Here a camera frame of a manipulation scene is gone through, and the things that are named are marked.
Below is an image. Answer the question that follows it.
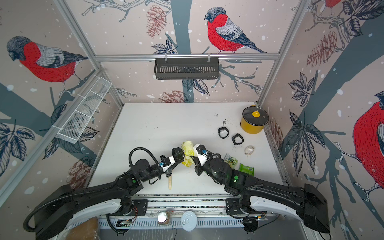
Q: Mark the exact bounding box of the yellow green frog towel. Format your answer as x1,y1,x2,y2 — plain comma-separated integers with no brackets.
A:
182,141,195,167

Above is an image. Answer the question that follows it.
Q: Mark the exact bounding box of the black digital watch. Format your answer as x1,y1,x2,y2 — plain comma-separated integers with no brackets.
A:
218,127,230,139
232,133,244,146
172,147,185,163

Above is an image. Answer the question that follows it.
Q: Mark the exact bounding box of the cream strap analog watch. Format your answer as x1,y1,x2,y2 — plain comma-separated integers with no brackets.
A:
244,146,255,156

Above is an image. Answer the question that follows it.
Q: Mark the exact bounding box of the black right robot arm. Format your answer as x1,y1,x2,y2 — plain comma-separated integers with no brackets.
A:
192,155,330,234

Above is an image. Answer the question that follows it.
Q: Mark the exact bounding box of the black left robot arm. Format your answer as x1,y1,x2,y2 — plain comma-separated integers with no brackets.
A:
23,147,185,240

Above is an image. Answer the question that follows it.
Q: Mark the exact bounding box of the green snack packet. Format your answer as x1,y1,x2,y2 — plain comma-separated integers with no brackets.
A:
224,153,238,169

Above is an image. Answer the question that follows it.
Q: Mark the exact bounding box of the glass spice jar silver lid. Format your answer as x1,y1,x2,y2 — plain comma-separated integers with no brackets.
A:
157,211,171,225

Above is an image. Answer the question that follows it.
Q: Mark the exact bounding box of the small green sachet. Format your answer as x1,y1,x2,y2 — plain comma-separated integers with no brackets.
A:
239,164,255,176

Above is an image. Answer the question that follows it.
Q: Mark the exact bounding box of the yellow pot with glass lid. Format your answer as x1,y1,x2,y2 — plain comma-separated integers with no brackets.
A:
240,106,270,134

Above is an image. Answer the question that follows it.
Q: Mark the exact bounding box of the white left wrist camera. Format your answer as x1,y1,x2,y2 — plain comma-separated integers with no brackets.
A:
160,156,175,172

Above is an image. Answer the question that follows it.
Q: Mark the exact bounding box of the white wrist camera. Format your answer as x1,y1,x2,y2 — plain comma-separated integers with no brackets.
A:
160,156,175,172
193,144,208,166

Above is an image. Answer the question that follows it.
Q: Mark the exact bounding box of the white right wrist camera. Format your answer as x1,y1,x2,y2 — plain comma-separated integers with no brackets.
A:
193,144,208,166

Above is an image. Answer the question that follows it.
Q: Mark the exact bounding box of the white mesh wall shelf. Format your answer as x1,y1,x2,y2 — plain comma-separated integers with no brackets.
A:
56,77,112,144

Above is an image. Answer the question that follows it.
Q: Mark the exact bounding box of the black hanging wire basket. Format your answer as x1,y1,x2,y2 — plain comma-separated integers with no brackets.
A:
154,58,220,80

